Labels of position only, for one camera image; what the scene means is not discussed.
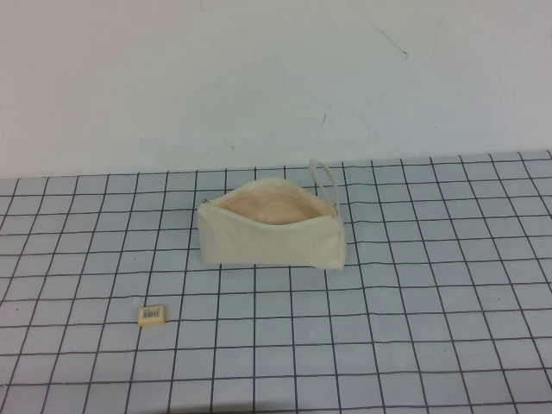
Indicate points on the cream canvas pencil case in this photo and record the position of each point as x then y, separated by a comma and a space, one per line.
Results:
267, 241

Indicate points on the yellow eraser with barcode label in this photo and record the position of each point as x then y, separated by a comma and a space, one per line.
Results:
152, 315

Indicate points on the blue grid pattern tablecloth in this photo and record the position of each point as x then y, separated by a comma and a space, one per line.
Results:
388, 323

